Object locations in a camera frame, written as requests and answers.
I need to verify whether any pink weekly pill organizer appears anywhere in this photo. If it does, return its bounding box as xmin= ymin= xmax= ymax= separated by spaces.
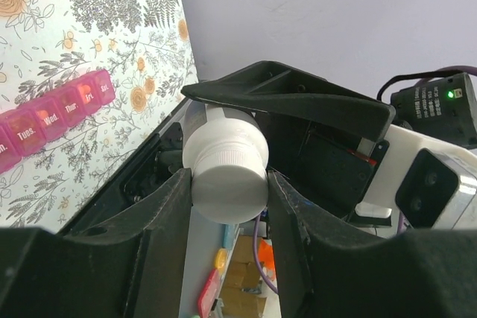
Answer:
xmin=1 ymin=69 xmax=116 ymax=173

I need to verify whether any white pill bottle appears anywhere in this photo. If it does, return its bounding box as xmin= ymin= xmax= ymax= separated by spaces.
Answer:
xmin=183 ymin=101 xmax=269 ymax=168

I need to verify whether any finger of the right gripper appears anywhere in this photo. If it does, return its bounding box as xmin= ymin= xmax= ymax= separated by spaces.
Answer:
xmin=181 ymin=60 xmax=396 ymax=142

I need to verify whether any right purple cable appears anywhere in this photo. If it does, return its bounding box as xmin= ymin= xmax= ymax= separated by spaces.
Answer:
xmin=253 ymin=65 xmax=477 ymax=296

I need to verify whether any white bottle cap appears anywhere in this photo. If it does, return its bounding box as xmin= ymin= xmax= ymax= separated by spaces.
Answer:
xmin=191 ymin=146 xmax=268 ymax=224

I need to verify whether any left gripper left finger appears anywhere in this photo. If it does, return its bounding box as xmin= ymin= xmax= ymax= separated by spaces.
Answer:
xmin=1 ymin=169 xmax=191 ymax=317

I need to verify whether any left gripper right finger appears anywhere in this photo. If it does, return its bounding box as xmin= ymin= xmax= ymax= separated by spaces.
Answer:
xmin=268 ymin=172 xmax=476 ymax=317

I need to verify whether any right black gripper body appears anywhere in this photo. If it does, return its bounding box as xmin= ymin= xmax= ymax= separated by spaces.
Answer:
xmin=256 ymin=112 xmax=388 ymax=217

